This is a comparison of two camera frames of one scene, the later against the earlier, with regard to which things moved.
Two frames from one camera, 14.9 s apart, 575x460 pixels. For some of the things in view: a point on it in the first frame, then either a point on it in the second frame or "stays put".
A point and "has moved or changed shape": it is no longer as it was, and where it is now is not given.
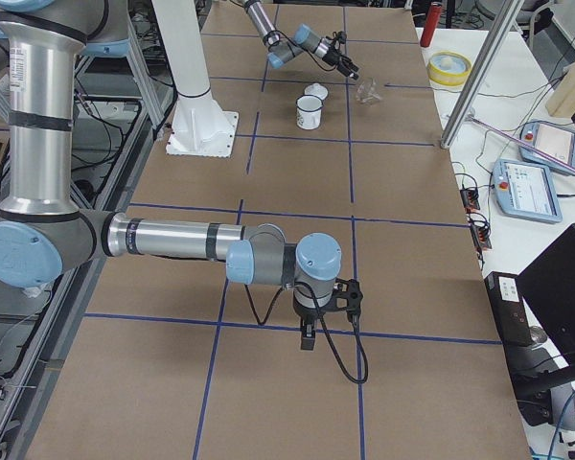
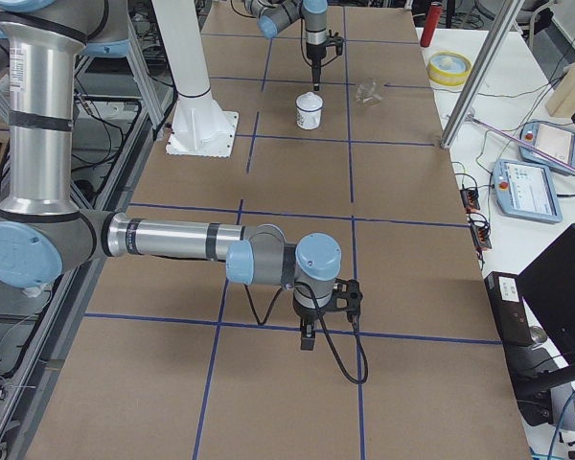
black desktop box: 510,309 stays put
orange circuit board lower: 481,237 stays put
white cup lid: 317,90 has moved or changed shape
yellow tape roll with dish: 448,68 stays put
